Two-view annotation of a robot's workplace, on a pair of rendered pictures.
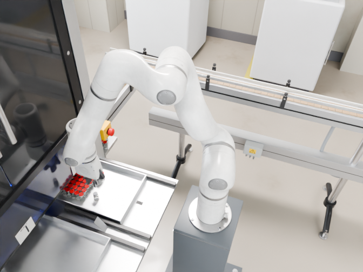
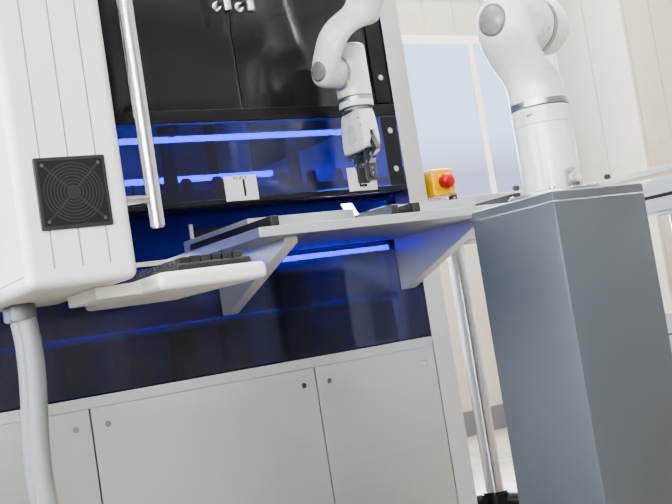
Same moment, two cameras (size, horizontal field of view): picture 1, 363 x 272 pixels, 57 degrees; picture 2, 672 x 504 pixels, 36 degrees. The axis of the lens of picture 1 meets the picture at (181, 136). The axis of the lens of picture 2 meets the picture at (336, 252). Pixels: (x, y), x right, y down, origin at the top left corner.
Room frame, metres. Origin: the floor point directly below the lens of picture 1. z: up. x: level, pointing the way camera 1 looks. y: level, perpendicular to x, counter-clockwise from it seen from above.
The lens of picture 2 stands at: (-1.11, -1.14, 0.69)
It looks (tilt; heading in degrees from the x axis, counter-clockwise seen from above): 4 degrees up; 40
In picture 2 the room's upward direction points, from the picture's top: 9 degrees counter-clockwise
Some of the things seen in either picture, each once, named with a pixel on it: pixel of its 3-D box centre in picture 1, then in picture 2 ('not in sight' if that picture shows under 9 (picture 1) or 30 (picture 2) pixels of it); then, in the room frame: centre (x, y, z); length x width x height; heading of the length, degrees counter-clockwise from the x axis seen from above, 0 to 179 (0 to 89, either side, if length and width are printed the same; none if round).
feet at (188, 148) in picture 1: (180, 162); not in sight; (1.79, 0.00, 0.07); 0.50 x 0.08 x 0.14; 162
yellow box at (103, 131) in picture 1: (101, 129); (436, 184); (1.18, 0.39, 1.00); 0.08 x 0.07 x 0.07; 72
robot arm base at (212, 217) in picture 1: (212, 201); (547, 153); (0.81, -0.14, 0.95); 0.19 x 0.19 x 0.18
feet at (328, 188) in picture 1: (327, 205); not in sight; (1.42, -1.09, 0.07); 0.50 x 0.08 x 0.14; 162
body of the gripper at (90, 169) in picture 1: (87, 163); (360, 129); (0.85, 0.36, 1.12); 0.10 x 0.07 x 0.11; 71
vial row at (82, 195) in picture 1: (91, 183); not in sight; (0.91, 0.40, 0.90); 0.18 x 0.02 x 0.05; 162
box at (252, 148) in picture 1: (253, 148); not in sight; (1.56, -0.49, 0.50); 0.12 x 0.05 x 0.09; 72
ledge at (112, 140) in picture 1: (99, 142); not in sight; (1.20, 0.42, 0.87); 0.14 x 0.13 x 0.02; 72
